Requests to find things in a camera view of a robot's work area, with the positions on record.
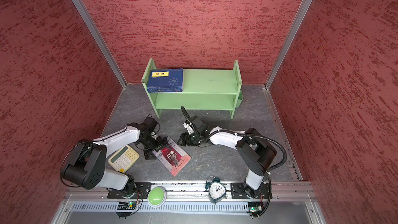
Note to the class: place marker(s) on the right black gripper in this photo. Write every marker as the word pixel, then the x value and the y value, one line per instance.
pixel 184 136

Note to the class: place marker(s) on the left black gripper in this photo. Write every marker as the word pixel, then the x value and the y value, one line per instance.
pixel 147 151

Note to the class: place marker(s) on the red magazine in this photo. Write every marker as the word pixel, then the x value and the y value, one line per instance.
pixel 172 156

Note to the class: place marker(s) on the green wooden two-tier shelf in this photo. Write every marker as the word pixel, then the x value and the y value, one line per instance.
pixel 203 89

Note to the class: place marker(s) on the blue book Yijing yellow label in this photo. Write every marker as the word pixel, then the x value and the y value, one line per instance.
pixel 165 81

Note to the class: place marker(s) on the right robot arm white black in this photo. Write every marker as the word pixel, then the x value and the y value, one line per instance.
pixel 257 151

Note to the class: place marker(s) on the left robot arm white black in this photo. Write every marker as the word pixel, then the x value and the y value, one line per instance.
pixel 85 164

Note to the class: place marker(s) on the cream yellow calculator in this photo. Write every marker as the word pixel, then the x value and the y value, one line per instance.
pixel 123 159

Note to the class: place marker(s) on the green round push button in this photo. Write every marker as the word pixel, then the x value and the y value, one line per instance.
pixel 157 197

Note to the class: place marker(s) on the teal triangular alarm clock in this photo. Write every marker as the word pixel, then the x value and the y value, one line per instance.
pixel 216 190

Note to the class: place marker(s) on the left small circuit board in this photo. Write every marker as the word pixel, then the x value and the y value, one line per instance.
pixel 125 209

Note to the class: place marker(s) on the small circuit board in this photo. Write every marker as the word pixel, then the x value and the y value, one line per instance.
pixel 125 209
pixel 255 209

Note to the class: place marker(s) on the right small circuit board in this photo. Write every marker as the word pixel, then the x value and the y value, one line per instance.
pixel 255 209

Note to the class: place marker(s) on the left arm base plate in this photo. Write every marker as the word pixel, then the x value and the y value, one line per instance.
pixel 131 191

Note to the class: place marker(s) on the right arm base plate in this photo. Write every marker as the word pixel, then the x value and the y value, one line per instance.
pixel 243 191

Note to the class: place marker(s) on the aluminium front rail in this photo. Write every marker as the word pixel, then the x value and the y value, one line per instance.
pixel 282 191

